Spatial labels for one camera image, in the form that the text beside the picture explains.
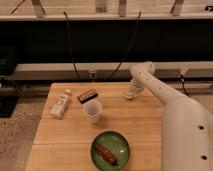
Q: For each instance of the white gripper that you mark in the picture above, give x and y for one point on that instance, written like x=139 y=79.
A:
x=135 y=87

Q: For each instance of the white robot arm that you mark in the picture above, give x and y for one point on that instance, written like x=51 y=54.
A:
x=187 y=126

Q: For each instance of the translucent plastic cup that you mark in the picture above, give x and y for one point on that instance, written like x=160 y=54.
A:
x=92 y=109

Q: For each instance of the green ceramic plate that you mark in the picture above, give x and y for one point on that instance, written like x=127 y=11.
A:
x=117 y=144

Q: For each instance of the brown black rectangular block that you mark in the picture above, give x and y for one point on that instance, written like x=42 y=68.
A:
x=86 y=96

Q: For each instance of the brown sausage on plate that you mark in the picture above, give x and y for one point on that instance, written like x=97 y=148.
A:
x=106 y=154

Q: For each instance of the white plastic bottle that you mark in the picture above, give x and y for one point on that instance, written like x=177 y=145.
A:
x=59 y=107

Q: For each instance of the black box at left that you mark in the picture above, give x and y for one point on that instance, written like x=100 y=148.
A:
x=8 y=89

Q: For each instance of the wall power outlet middle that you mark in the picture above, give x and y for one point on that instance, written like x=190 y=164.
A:
x=92 y=75

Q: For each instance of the wall power outlet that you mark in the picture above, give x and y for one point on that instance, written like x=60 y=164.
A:
x=92 y=75
x=183 y=71

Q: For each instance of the wall power outlet right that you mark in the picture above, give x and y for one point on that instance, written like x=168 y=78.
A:
x=183 y=71

